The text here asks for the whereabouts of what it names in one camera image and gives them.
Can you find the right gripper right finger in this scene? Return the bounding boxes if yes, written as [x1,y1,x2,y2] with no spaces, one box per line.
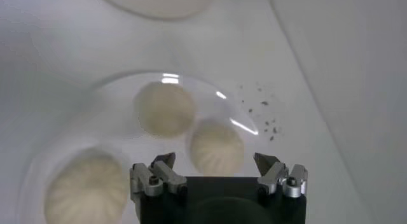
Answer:
[253,151,308,199]

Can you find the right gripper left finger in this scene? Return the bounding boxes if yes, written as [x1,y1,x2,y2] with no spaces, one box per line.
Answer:
[129,151,188,202]

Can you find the white steamed baozi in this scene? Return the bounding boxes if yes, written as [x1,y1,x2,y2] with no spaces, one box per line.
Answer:
[187,118,246,178]
[133,81,197,139]
[43,148,130,224]

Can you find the white round plate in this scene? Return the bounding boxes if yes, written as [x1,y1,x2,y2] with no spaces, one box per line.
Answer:
[17,71,260,224]

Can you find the brown crumbs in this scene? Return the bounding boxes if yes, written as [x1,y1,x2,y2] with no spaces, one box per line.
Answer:
[237,81,284,143]

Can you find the white electric cooker base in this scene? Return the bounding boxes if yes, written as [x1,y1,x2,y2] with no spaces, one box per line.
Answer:
[90,0,216,22]

